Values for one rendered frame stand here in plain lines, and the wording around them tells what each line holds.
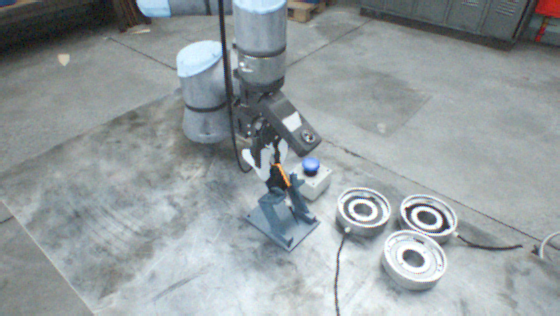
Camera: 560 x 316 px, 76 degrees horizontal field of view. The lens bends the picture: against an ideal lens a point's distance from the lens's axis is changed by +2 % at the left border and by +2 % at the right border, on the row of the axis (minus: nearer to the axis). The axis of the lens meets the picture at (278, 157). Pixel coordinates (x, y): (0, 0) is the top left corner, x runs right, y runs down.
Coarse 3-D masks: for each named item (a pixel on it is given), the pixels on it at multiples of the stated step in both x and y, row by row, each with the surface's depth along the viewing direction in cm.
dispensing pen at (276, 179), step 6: (270, 168) 66; (276, 168) 65; (270, 174) 66; (276, 174) 65; (282, 174) 66; (270, 180) 67; (276, 180) 65; (282, 180) 66; (270, 186) 68; (276, 186) 67; (282, 186) 66; (288, 198) 69; (288, 204) 69; (294, 216) 70
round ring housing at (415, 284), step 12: (396, 240) 67; (408, 240) 67; (420, 240) 67; (432, 240) 65; (384, 252) 63; (408, 252) 66; (420, 252) 65; (432, 252) 65; (384, 264) 64; (420, 264) 65; (444, 264) 62; (396, 276) 61; (408, 276) 60; (432, 276) 61; (408, 288) 62; (420, 288) 60
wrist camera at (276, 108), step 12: (264, 96) 55; (276, 96) 56; (264, 108) 55; (276, 108) 55; (288, 108) 56; (276, 120) 55; (288, 120) 55; (300, 120) 56; (288, 132) 54; (300, 132) 55; (312, 132) 56; (288, 144) 56; (300, 144) 54; (312, 144) 55; (300, 156) 56
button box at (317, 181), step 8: (296, 168) 80; (320, 168) 80; (328, 168) 80; (288, 176) 79; (304, 176) 78; (312, 176) 78; (320, 176) 78; (328, 176) 79; (304, 184) 77; (312, 184) 76; (320, 184) 77; (328, 184) 81; (304, 192) 78; (312, 192) 76; (320, 192) 79; (312, 200) 78
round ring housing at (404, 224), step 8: (408, 200) 74; (416, 200) 74; (424, 200) 74; (432, 200) 74; (440, 200) 73; (400, 208) 71; (416, 208) 73; (424, 208) 73; (440, 208) 73; (448, 208) 72; (400, 216) 71; (416, 216) 73; (424, 216) 74; (432, 216) 72; (448, 216) 71; (400, 224) 71; (408, 224) 68; (424, 224) 69; (432, 224) 73; (440, 224) 70; (456, 224) 68; (424, 232) 67; (448, 232) 67; (440, 240) 67
